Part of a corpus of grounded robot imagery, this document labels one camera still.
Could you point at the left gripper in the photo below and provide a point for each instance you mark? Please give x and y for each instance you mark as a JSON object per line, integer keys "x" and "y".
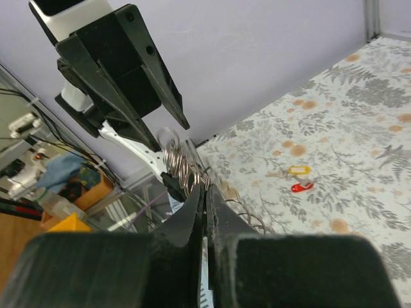
{"x": 115, "y": 61}

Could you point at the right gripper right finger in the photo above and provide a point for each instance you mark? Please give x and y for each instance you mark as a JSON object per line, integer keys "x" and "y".
{"x": 249, "y": 269}

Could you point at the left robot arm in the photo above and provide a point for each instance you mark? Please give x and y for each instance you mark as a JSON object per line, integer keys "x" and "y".
{"x": 72, "y": 95}

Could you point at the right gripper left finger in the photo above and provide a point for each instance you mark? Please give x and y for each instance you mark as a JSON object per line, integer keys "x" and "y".
{"x": 113, "y": 269}

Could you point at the metal ring key organizer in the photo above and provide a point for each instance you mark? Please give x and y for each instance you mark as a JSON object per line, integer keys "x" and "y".
{"x": 184, "y": 165}

